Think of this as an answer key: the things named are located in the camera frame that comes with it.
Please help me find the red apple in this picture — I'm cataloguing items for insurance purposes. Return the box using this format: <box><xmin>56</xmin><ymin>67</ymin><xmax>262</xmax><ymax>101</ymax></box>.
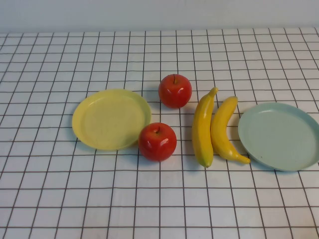
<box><xmin>158</xmin><ymin>74</ymin><xmax>193</xmax><ymax>109</ymax></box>
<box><xmin>138</xmin><ymin>122</ymin><xmax>177</xmax><ymax>162</ymax></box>

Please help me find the curved yellow banana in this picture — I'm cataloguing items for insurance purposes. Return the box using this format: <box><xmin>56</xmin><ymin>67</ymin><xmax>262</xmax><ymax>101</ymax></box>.
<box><xmin>210</xmin><ymin>96</ymin><xmax>251</xmax><ymax>165</ymax></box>

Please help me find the long straight yellow banana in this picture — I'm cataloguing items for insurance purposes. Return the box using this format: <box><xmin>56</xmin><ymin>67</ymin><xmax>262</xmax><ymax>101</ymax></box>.
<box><xmin>191</xmin><ymin>87</ymin><xmax>219</xmax><ymax>168</ymax></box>

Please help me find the yellow plastic plate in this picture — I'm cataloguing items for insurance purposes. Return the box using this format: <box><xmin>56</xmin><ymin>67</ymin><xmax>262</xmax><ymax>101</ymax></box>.
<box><xmin>71</xmin><ymin>89</ymin><xmax>152</xmax><ymax>151</ymax></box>

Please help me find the pale green plastic plate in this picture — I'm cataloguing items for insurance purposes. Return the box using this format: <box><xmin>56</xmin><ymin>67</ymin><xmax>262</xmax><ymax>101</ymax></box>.
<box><xmin>237</xmin><ymin>102</ymin><xmax>319</xmax><ymax>172</ymax></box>

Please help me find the white grid-pattern tablecloth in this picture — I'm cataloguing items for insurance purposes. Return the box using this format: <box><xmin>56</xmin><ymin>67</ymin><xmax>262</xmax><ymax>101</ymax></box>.
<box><xmin>0</xmin><ymin>26</ymin><xmax>319</xmax><ymax>239</ymax></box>

